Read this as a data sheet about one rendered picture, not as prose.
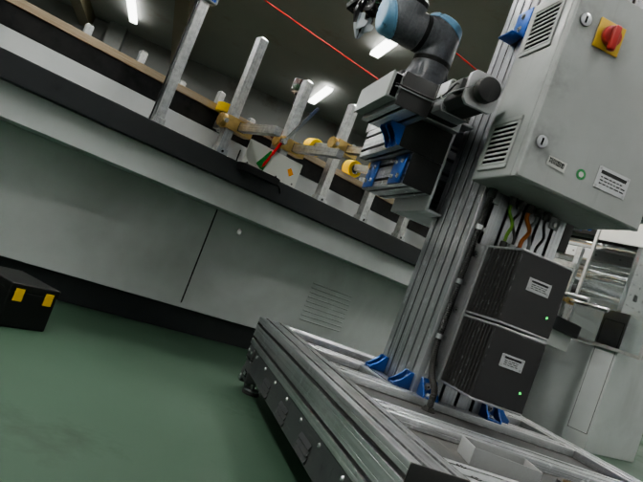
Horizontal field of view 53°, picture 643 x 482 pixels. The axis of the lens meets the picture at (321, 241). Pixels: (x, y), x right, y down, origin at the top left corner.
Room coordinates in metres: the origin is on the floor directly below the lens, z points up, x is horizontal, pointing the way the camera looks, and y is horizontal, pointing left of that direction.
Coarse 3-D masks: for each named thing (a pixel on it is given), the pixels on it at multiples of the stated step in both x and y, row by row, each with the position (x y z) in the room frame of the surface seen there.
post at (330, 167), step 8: (352, 104) 2.62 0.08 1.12; (352, 112) 2.62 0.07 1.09; (344, 120) 2.63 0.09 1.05; (352, 120) 2.63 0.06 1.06; (344, 128) 2.61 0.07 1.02; (344, 136) 2.62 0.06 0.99; (328, 160) 2.63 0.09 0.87; (336, 160) 2.62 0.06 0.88; (328, 168) 2.62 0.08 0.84; (336, 168) 2.63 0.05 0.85; (328, 176) 2.62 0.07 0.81; (320, 184) 2.63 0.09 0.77; (328, 184) 2.63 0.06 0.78; (320, 192) 2.61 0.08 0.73
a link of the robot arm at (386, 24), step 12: (384, 0) 1.85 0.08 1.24; (396, 0) 1.80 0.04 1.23; (408, 0) 1.80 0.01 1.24; (420, 0) 1.81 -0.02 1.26; (384, 12) 1.83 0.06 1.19; (396, 12) 1.80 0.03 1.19; (408, 12) 1.81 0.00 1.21; (420, 12) 1.83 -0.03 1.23; (384, 24) 1.83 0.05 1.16; (396, 24) 1.81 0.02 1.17; (408, 24) 1.82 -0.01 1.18; (420, 24) 1.83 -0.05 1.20; (384, 36) 1.88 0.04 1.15; (396, 36) 1.85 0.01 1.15; (408, 36) 1.84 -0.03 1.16; (420, 36) 1.84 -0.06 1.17; (408, 48) 1.89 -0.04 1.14
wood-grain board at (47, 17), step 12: (12, 0) 2.00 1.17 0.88; (24, 0) 2.02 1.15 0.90; (36, 12) 2.05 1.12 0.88; (48, 12) 2.07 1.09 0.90; (60, 24) 2.09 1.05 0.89; (84, 36) 2.15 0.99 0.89; (96, 48) 2.19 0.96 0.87; (108, 48) 2.20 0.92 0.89; (120, 60) 2.24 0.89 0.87; (132, 60) 2.26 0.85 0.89; (144, 72) 2.29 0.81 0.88; (156, 72) 2.32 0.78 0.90; (180, 84) 2.38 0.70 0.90; (192, 96) 2.42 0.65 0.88; (312, 156) 2.80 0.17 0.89; (348, 180) 2.95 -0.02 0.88
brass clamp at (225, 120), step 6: (222, 114) 2.29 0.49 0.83; (216, 120) 2.31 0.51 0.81; (222, 120) 2.28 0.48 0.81; (228, 120) 2.29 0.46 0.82; (234, 120) 2.31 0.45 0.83; (240, 120) 2.32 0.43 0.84; (222, 126) 2.31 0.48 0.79; (228, 126) 2.30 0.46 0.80; (234, 126) 2.31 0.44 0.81; (234, 132) 2.33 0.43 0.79; (240, 132) 2.33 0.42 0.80; (246, 138) 2.35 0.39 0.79
